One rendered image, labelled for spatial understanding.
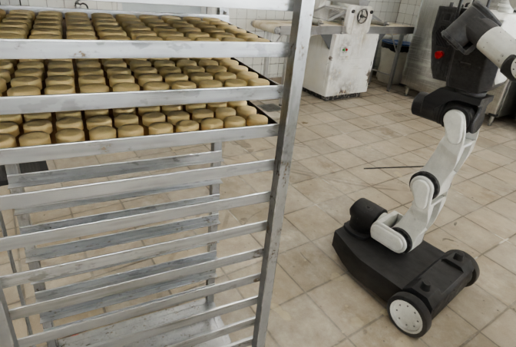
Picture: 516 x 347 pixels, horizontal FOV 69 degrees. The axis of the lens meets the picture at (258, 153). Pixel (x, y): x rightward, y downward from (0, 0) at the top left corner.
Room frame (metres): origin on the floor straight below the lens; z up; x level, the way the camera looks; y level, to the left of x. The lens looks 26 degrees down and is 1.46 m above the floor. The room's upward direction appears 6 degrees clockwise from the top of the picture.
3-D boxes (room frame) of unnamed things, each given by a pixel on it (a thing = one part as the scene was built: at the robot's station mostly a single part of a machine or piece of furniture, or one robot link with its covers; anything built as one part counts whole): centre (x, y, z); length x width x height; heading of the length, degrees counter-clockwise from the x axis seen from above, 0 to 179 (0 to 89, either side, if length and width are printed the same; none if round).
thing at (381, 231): (1.64, -0.78, 0.28); 0.21 x 0.20 x 0.13; 42
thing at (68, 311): (1.02, 0.41, 0.33); 0.64 x 0.03 x 0.03; 118
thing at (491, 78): (1.58, -0.83, 1.27); 0.34 x 0.30 x 0.36; 132
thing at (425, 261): (1.62, -0.80, 0.19); 0.64 x 0.52 x 0.33; 42
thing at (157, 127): (0.72, 0.21, 1.14); 0.05 x 0.05 x 0.02
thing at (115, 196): (1.02, 0.41, 0.78); 0.64 x 0.03 x 0.03; 118
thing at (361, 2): (5.18, -0.94, 1.23); 0.58 x 0.19 x 0.07; 36
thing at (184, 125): (0.75, 0.16, 1.14); 0.05 x 0.05 x 0.02
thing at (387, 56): (6.28, -2.09, 0.33); 0.54 x 0.53 x 0.66; 36
